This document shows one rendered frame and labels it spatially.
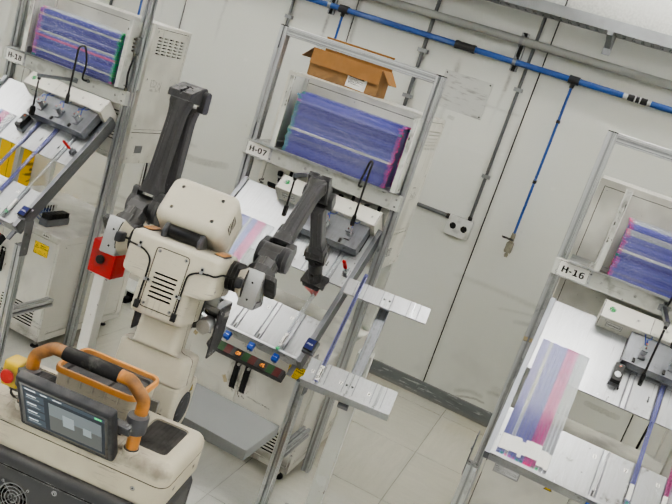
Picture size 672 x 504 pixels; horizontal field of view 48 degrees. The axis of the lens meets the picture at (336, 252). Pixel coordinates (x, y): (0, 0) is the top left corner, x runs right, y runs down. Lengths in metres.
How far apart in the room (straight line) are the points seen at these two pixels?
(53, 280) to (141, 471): 2.14
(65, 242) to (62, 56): 0.91
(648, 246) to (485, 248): 1.76
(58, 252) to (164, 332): 1.74
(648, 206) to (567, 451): 1.02
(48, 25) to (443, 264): 2.58
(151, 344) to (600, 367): 1.67
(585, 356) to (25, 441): 1.98
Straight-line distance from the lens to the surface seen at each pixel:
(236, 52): 5.18
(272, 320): 3.01
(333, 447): 3.04
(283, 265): 2.19
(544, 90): 4.54
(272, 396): 3.36
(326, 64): 3.62
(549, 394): 2.91
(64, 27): 4.00
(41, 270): 3.95
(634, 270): 3.03
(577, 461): 2.84
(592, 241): 3.21
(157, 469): 1.91
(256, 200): 3.38
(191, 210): 2.12
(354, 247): 3.11
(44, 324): 4.03
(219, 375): 3.46
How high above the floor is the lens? 1.85
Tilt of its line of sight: 14 degrees down
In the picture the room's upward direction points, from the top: 18 degrees clockwise
